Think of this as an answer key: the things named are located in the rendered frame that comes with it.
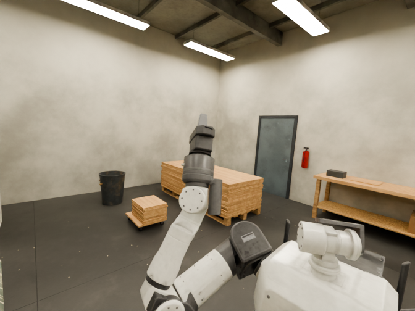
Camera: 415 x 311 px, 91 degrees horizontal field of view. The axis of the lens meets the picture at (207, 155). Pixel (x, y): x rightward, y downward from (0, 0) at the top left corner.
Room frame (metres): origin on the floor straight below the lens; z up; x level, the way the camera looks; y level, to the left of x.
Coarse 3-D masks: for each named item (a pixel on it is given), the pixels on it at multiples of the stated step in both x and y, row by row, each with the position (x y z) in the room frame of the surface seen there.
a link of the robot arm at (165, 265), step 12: (168, 240) 0.47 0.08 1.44; (168, 252) 0.46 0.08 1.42; (180, 252) 0.47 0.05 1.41; (156, 264) 0.45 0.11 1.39; (168, 264) 0.45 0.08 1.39; (180, 264) 0.47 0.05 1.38; (156, 276) 0.44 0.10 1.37; (168, 276) 0.44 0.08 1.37; (144, 288) 0.44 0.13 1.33; (156, 288) 0.43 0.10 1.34; (168, 288) 0.45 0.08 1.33; (144, 300) 0.42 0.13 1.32; (156, 300) 0.40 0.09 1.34
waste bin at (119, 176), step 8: (104, 176) 4.02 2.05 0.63; (112, 176) 4.04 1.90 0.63; (120, 176) 4.17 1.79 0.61; (104, 184) 4.05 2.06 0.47; (112, 184) 4.06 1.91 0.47; (120, 184) 4.19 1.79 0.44; (104, 192) 4.06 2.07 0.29; (112, 192) 4.08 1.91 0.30; (120, 192) 4.21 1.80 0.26; (104, 200) 4.08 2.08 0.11; (112, 200) 4.09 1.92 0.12; (120, 200) 4.23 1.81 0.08
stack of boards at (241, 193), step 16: (176, 176) 4.74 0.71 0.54; (224, 176) 4.00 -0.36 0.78; (240, 176) 4.09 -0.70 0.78; (256, 176) 4.17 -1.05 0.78; (176, 192) 4.72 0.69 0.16; (224, 192) 3.54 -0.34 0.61; (240, 192) 3.64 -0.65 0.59; (256, 192) 3.98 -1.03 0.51; (224, 208) 3.49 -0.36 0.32; (240, 208) 3.68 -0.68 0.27; (256, 208) 4.02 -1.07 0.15; (224, 224) 3.51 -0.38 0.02
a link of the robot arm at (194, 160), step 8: (200, 128) 0.56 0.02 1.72; (208, 128) 0.56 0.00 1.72; (192, 136) 0.60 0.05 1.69; (200, 136) 0.56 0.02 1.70; (208, 136) 0.57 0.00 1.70; (192, 144) 0.59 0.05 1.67; (200, 144) 0.55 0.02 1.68; (208, 144) 0.56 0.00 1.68; (192, 152) 0.57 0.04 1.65; (200, 152) 0.56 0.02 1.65; (208, 152) 0.57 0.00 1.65; (184, 160) 0.56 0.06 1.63; (192, 160) 0.54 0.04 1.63; (200, 160) 0.54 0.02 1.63; (208, 160) 0.54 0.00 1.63; (184, 168) 0.55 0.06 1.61; (192, 168) 0.53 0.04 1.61; (200, 168) 0.53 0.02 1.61; (208, 168) 0.54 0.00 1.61
